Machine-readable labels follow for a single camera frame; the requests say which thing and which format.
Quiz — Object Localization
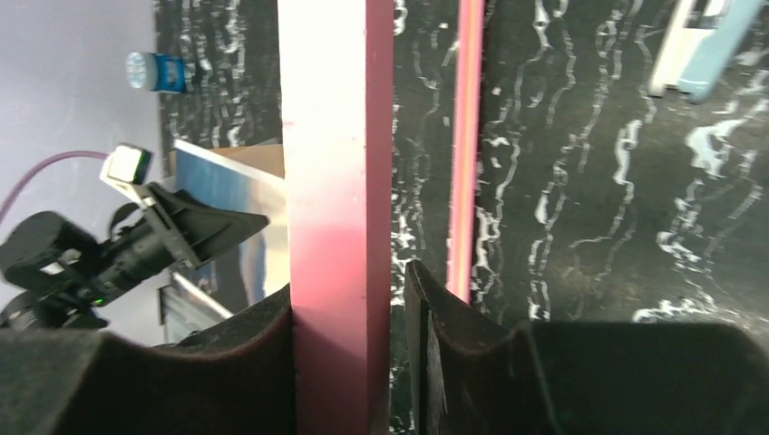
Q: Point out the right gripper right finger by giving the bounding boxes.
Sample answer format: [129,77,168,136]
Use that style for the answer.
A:
[404,260,768,434]

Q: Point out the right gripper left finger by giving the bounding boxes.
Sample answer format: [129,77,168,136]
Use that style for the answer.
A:
[1,289,296,434]

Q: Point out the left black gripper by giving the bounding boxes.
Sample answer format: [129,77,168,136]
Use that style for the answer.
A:
[90,182,269,301]

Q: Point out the landscape photo print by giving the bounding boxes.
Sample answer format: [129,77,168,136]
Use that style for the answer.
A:
[159,156,289,343]

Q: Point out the brown cardboard backing board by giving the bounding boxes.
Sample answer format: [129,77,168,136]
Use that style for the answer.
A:
[169,140,285,179]

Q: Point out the pink wooden picture frame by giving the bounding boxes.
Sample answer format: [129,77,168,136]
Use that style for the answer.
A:
[277,1,484,434]

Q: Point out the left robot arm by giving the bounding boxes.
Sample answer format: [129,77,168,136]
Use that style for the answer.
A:
[1,182,269,331]

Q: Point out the blue lidded small jar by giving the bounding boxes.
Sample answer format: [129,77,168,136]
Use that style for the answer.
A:
[125,52,187,93]

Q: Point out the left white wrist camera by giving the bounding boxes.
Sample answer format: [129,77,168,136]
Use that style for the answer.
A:
[100,142,154,208]

